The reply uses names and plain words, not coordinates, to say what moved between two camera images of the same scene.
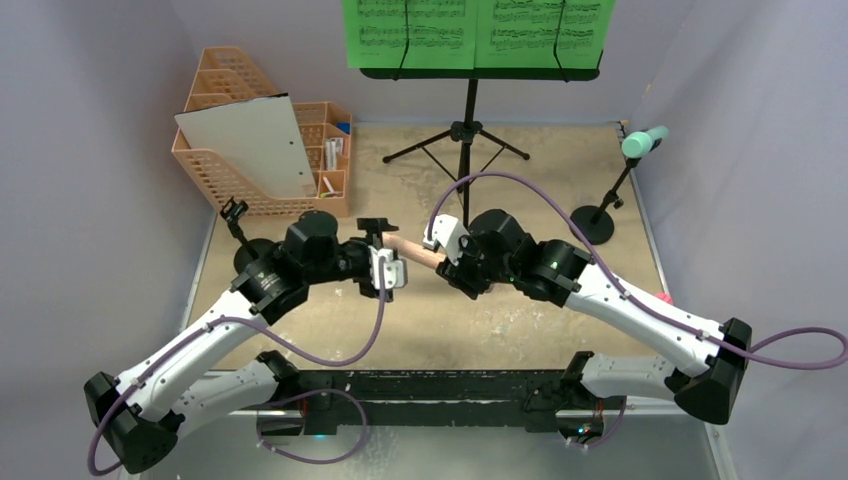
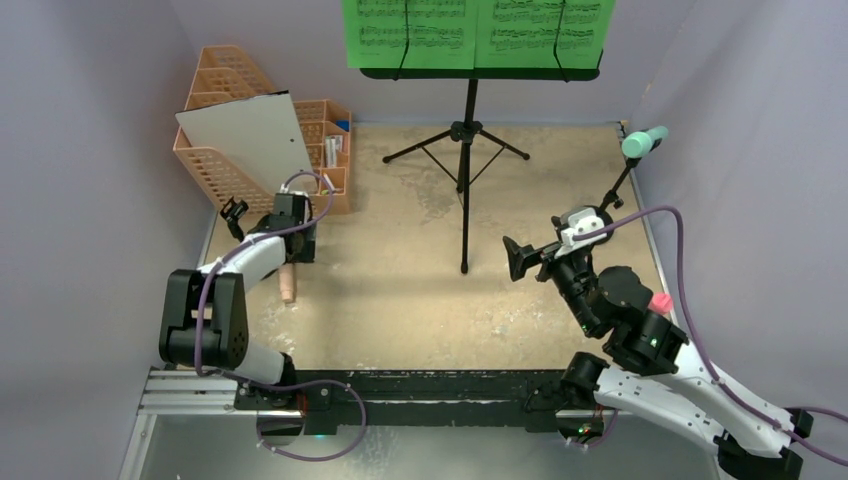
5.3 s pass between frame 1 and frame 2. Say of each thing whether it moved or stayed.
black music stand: stayed
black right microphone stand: stayed
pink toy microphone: moved
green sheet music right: stayed
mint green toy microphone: stayed
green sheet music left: stayed
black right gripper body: moved
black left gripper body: moved
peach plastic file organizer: stayed
